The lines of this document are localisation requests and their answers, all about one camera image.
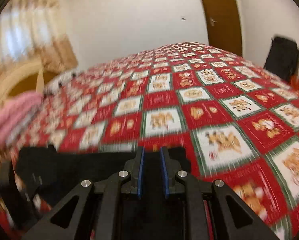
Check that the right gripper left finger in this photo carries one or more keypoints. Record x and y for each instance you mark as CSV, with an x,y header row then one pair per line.
x,y
71,218

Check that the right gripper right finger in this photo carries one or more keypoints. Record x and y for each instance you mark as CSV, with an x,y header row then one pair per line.
x,y
211,210

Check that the black pants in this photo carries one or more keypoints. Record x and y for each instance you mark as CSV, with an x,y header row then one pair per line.
x,y
150,215

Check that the folded pink blanket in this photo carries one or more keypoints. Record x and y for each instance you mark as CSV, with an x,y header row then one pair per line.
x,y
15,110

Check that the red christmas patchwork bedspread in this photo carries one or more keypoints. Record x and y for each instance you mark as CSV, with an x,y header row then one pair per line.
x,y
235,121

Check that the white patterned pillow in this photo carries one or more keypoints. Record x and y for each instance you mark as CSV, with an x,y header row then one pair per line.
x,y
58,82

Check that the cream round headboard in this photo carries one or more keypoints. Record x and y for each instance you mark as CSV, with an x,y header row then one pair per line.
x,y
21,78

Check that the black suitcase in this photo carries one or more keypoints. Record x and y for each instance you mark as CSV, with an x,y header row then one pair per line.
x,y
283,58

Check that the beige window curtain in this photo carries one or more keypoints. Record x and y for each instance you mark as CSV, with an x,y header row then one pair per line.
x,y
35,28

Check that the brown wooden door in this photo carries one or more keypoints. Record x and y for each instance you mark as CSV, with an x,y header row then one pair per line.
x,y
223,25

